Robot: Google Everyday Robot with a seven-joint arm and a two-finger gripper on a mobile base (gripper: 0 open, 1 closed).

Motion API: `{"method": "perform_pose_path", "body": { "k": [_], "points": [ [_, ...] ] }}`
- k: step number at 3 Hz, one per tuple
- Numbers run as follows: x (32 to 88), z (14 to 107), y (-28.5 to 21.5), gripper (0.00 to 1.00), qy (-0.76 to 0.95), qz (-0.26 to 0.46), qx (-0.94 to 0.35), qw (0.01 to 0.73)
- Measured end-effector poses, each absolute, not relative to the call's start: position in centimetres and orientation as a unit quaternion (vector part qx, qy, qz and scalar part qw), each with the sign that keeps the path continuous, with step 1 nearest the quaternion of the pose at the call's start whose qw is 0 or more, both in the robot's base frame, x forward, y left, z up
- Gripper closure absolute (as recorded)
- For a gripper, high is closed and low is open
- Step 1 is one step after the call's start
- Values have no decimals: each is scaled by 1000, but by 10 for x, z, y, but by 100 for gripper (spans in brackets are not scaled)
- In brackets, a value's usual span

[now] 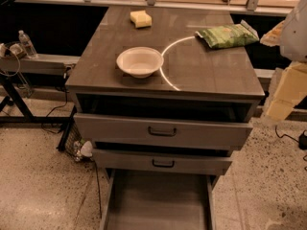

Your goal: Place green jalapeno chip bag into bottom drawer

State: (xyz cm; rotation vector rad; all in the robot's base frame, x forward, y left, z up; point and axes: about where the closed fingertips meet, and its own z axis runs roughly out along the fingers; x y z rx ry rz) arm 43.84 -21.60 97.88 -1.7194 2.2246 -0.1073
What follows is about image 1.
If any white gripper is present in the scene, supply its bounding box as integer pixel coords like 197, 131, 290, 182
260, 0, 307, 122

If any green jalapeno chip bag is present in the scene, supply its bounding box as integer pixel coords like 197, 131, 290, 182
196, 20, 259, 49

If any grey drawer cabinet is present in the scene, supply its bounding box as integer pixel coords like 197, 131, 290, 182
64, 6, 266, 124

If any grey middle drawer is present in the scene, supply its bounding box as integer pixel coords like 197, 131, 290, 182
93, 149, 232, 175

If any grey open bottom drawer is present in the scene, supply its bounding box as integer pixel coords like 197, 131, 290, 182
99, 170, 216, 230

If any grey top drawer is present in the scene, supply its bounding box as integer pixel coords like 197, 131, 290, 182
74, 113, 252, 150

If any metal railing shelf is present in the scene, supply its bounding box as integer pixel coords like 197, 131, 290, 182
16, 0, 300, 16

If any white paper bowl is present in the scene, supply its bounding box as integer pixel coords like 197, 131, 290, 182
116, 47, 164, 79

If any yellow sponge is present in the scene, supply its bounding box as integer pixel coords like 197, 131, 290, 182
130, 11, 152, 29

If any clear plastic water bottle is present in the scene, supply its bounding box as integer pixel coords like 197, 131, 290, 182
18, 30, 38, 58

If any black framed side table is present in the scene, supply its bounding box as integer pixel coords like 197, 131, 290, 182
0, 54, 79, 151

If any black power adapter with cable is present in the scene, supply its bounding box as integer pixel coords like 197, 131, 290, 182
274, 128, 307, 150

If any black floor cable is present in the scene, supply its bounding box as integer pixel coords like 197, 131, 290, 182
40, 68, 72, 134

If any wire mesh waste basket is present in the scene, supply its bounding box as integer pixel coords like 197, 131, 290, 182
64, 124, 93, 162

